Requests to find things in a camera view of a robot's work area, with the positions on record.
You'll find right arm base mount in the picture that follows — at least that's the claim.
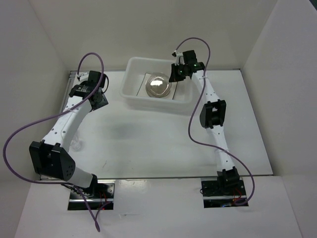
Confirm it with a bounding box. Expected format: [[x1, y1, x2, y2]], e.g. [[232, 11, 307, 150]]
[[200, 178, 247, 208]]

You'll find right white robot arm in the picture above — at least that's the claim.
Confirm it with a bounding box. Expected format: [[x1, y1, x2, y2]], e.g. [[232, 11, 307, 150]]
[[169, 50, 240, 195]]

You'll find purple cable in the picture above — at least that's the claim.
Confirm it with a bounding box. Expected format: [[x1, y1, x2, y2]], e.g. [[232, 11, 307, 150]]
[[2, 52, 112, 233], [174, 37, 257, 206]]

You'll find white plastic bin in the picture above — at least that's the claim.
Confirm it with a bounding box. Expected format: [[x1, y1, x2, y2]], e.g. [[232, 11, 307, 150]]
[[120, 57, 194, 114]]

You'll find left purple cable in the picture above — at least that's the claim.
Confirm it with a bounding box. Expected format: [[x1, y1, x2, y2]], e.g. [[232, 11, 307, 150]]
[[2, 52, 112, 233]]

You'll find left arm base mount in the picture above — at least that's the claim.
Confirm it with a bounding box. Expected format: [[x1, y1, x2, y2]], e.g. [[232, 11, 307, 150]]
[[67, 180, 115, 211]]

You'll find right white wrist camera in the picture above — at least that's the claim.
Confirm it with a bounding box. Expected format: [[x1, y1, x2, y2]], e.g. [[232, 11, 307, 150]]
[[172, 50, 185, 65]]

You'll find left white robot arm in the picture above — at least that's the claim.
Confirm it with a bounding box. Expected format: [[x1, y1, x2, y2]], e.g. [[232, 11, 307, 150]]
[[29, 71, 108, 198]]

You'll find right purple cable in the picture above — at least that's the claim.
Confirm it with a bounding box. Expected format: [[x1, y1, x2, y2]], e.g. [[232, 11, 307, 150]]
[[174, 37, 257, 206]]

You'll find aluminium rail left edge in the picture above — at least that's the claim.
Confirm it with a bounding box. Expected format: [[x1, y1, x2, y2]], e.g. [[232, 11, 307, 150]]
[[59, 70, 77, 113]]

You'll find clear glass dish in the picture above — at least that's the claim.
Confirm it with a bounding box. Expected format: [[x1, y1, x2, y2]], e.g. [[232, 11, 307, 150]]
[[145, 72, 171, 98]]

